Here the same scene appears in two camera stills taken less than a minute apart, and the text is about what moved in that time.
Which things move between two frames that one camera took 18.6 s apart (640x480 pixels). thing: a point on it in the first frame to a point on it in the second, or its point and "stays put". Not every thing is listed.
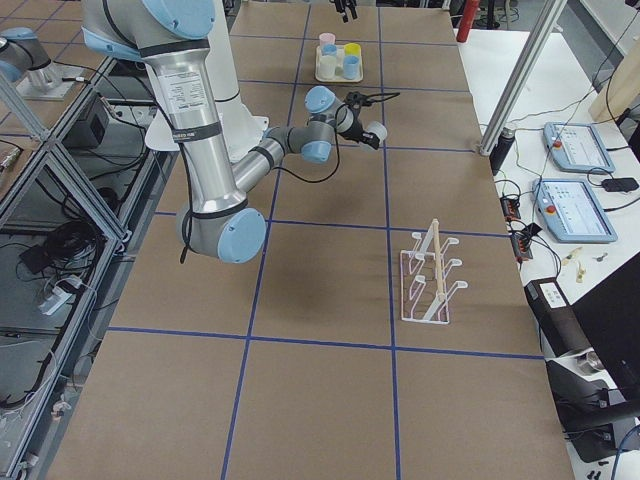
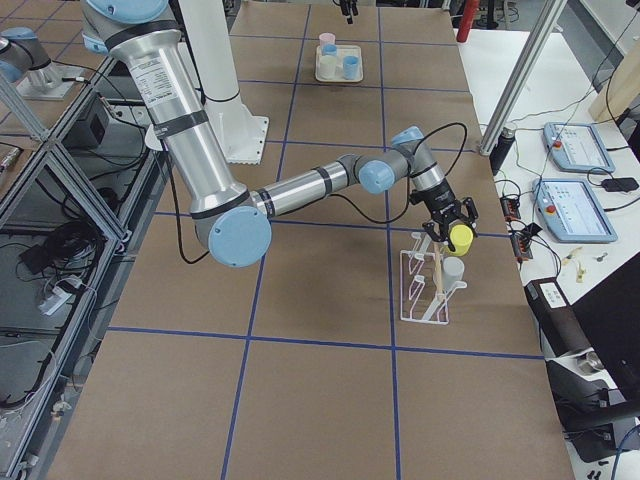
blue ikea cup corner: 351,67 stays put
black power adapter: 625,184 stays put
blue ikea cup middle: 329,50 stays put
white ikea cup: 379,129 to 452,274
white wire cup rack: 425,289 stays put
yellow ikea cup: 352,49 to 461,237
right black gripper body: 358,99 to 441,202
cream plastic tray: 339,74 stays put
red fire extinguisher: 469,16 stays put
